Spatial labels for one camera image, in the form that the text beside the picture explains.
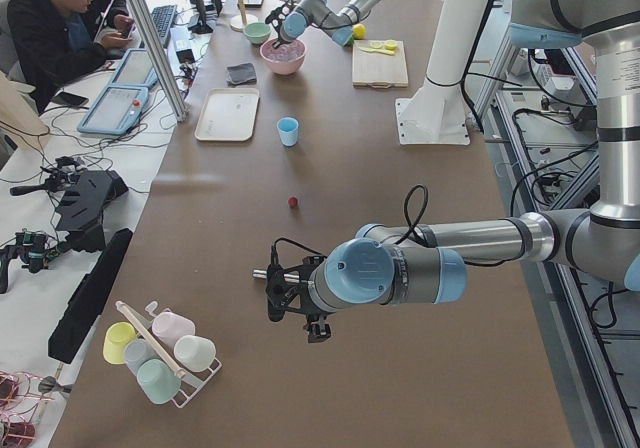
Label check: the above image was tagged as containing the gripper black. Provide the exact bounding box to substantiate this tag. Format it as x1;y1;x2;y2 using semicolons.
265;0;296;49
266;240;332;344

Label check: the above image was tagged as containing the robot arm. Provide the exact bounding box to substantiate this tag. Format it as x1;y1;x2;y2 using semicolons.
265;0;381;47
266;0;639;343

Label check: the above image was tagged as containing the clear ice cubes heap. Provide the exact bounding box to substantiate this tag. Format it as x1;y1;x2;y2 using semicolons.
262;43;305;64

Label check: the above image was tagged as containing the light blue cup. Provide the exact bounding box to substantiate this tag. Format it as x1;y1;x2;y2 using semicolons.
276;117;299;147

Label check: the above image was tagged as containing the white cup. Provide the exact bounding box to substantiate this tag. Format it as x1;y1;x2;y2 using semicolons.
173;335;217;372

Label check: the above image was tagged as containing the pink cup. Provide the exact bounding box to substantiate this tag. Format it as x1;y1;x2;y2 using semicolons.
151;311;196;348

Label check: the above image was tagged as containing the mint green cup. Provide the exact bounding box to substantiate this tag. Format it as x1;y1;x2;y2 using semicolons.
136;359;181;405

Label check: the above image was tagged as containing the grey cup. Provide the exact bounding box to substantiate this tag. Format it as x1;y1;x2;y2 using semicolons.
123;338;154;375

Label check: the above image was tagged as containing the yellow cup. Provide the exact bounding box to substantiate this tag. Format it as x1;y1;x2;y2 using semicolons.
103;321;137;365

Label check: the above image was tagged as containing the pink bowl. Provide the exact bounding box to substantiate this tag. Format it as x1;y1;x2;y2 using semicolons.
259;38;306;75

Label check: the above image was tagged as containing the green bowl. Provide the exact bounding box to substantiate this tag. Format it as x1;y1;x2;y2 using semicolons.
243;22;271;45

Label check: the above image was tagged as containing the grey microfibre cloth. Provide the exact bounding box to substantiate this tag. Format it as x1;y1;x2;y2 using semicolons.
226;63;257;86

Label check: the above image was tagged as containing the steel muddler black tip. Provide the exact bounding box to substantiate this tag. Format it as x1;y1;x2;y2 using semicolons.
252;269;299;283

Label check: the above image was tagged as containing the whole yellow lemon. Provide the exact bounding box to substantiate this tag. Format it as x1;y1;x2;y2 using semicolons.
352;23;366;40

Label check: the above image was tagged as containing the cream serving tray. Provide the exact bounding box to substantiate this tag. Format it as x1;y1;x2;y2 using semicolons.
194;87;260;142

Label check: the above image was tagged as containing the wooden cutting board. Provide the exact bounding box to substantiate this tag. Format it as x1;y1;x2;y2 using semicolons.
352;40;409;88

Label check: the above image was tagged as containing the yellow plastic knife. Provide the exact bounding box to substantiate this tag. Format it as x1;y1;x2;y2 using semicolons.
357;46;396;56

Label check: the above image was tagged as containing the black keyboard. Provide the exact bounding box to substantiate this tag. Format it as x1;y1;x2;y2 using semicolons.
150;4;177;48

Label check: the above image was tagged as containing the blue teach pendant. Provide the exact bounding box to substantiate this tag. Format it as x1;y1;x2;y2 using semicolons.
78;84;149;136
110;48;158;88

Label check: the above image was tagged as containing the seated person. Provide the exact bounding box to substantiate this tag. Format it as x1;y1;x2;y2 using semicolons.
7;0;134;112

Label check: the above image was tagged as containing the black smartphone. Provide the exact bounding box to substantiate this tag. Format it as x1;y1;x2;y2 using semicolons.
51;91;89;108

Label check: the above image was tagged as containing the black long bar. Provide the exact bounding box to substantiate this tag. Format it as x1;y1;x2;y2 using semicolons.
47;228;133;364

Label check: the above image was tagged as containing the white wire cup rack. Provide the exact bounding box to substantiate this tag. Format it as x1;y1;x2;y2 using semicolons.
115;301;223;408

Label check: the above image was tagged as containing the aluminium frame post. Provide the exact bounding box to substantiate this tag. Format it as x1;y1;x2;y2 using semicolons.
127;0;188;123

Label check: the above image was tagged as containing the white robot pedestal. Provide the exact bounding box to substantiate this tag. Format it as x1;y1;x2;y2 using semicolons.
396;0;493;145

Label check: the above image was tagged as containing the black stand bracket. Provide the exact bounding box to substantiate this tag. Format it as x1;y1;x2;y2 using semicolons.
55;170;128;252

